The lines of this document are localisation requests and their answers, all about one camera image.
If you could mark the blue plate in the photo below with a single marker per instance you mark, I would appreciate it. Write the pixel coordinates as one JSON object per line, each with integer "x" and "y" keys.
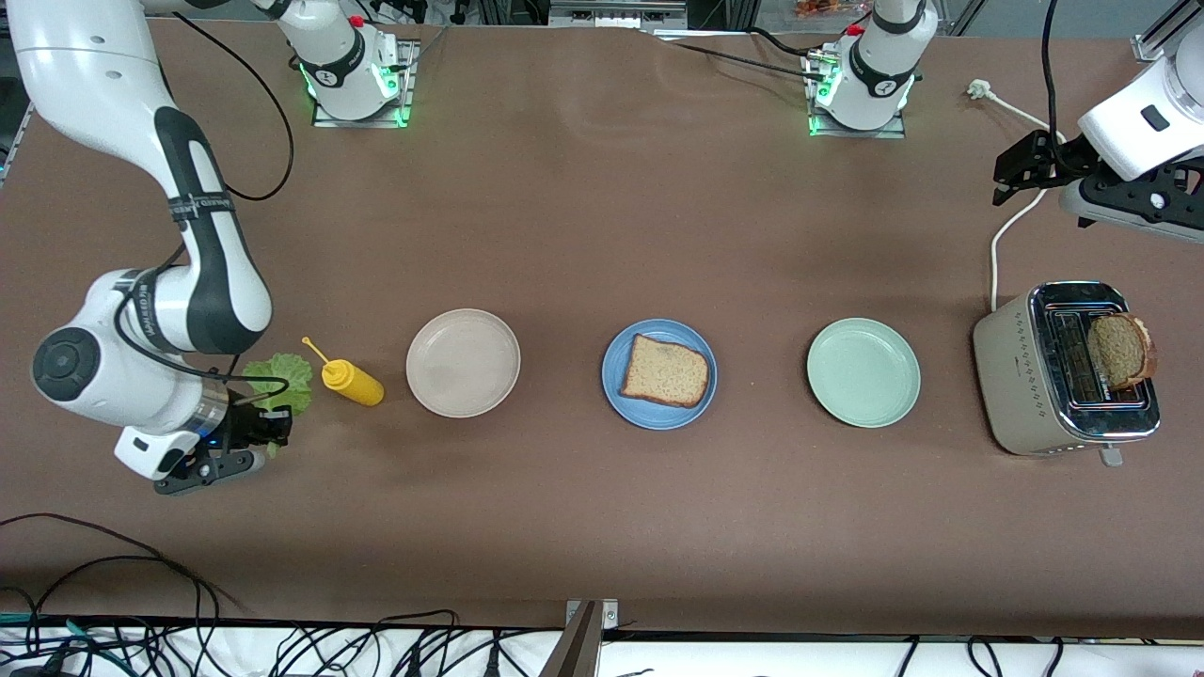
{"x": 649, "y": 419}

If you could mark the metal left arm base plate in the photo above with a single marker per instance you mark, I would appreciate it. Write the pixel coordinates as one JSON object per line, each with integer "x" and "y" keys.
{"x": 894, "y": 132}

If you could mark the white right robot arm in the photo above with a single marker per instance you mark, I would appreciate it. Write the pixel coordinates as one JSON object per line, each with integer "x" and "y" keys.
{"x": 94, "y": 75}

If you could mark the orange snack packet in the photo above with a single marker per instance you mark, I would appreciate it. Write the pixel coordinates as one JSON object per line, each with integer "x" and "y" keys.
{"x": 818, "y": 7}

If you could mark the metal table edge bracket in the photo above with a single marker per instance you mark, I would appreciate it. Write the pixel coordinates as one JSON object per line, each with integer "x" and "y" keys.
{"x": 609, "y": 613}

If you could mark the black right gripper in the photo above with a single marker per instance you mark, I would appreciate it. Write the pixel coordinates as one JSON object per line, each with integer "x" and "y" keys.
{"x": 245, "y": 423}

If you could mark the beige plate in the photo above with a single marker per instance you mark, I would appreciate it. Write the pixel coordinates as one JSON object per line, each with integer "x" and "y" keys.
{"x": 463, "y": 363}

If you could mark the aluminium frame profile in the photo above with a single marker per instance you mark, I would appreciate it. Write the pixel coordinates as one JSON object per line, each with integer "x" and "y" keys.
{"x": 1152, "y": 42}

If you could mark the green lettuce leaf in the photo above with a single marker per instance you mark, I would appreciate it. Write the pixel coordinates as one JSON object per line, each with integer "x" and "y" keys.
{"x": 287, "y": 376}

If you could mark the brown bread slice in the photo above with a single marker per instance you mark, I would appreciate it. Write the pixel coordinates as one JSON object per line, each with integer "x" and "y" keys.
{"x": 1119, "y": 353}
{"x": 663, "y": 371}

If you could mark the beige and chrome toaster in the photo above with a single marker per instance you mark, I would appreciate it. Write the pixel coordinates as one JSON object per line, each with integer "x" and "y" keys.
{"x": 1011, "y": 376}

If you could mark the pale green plate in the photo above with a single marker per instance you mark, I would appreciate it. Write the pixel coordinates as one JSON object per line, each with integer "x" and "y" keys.
{"x": 863, "y": 373}

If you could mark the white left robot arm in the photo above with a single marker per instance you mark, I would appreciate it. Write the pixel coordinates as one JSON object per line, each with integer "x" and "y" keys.
{"x": 879, "y": 75}

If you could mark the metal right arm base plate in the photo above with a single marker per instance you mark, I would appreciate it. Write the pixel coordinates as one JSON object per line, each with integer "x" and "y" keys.
{"x": 411, "y": 75}

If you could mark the yellow squeeze bottle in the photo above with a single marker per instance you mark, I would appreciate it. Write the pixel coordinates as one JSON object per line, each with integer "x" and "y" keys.
{"x": 356, "y": 384}

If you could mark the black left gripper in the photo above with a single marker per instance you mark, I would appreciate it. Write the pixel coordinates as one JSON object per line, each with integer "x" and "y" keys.
{"x": 1053, "y": 155}

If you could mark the metal frame block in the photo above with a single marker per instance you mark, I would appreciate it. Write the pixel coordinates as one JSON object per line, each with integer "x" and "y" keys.
{"x": 611, "y": 14}

